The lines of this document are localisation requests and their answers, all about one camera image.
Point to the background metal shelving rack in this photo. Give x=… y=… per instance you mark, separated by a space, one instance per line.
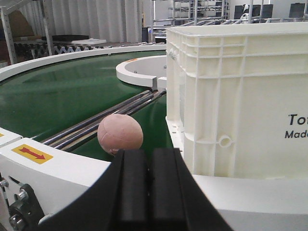
x=164 y=13

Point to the steel conveyor rollers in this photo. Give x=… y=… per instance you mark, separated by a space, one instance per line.
x=78 y=134

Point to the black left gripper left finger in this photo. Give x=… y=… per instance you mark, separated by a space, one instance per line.
x=117 y=201

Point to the pink soft ball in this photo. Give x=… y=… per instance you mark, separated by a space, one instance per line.
x=117 y=132

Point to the yellow arrow sticker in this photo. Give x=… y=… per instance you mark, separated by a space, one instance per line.
x=32 y=154

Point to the green conveyor belt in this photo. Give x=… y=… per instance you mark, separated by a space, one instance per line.
x=42 y=102

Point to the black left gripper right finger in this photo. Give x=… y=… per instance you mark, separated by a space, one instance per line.
x=176 y=201

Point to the white plastic tote box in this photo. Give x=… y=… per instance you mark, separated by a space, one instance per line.
x=237 y=99

